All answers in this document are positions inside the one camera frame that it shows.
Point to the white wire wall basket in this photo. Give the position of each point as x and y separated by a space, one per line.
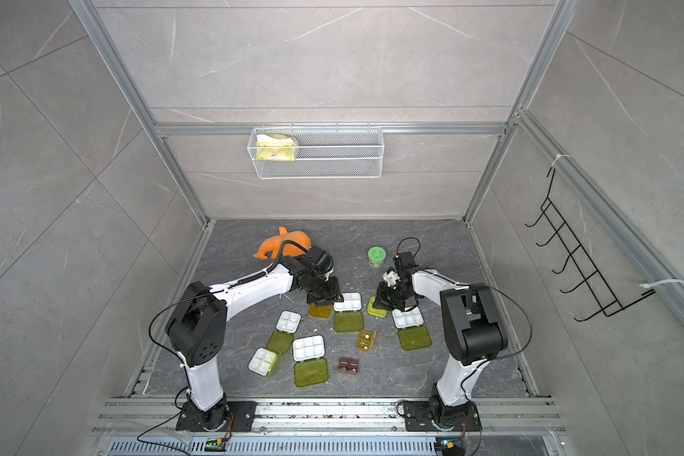
324 153

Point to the black wall hook rack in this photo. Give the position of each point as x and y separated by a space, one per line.
578 259

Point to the orange whale toy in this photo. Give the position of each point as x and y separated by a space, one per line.
279 242

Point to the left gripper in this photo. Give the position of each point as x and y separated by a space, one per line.
333 295

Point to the small yellow clear pillbox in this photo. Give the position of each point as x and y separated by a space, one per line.
365 341

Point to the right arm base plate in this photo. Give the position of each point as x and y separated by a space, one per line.
431 416

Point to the front left small pillbox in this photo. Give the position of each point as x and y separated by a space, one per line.
263 362

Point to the dark red small pillbox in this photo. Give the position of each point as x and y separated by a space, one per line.
348 365

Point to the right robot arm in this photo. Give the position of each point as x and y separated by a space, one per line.
475 335

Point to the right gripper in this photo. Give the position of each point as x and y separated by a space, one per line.
384 300

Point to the amber lid small pillbox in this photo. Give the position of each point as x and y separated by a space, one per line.
321 312

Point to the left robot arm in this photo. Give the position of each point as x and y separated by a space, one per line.
197 325

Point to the metal base rail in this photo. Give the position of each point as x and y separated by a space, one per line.
329 426

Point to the green lidded jar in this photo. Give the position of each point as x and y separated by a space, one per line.
377 256

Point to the small green pillbox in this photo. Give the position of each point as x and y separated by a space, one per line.
375 312

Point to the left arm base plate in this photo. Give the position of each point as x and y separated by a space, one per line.
237 414

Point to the green lid six-cell pillbox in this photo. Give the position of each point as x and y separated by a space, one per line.
348 316

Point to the left green four-cell pillbox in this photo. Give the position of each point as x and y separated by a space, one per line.
281 340

